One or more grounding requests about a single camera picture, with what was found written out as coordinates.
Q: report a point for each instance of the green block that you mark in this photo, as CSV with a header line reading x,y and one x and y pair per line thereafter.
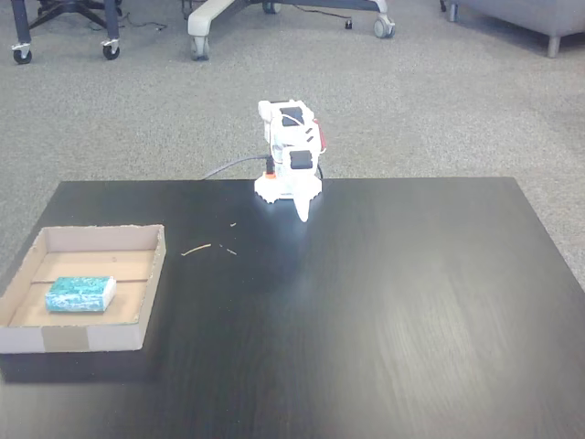
x,y
80,295

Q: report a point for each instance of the shallow cardboard box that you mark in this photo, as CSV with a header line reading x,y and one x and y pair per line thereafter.
x,y
109,336

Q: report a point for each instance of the long pale wood splinter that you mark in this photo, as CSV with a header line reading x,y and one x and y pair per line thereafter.
x,y
196,249

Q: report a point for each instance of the beige wheeled chair base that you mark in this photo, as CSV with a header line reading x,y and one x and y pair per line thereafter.
x,y
205,13

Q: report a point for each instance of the black wheeled chair base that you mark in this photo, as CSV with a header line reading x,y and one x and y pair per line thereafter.
x,y
111,27

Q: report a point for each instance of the grey sofa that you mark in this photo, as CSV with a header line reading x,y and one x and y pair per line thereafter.
x,y
525,13

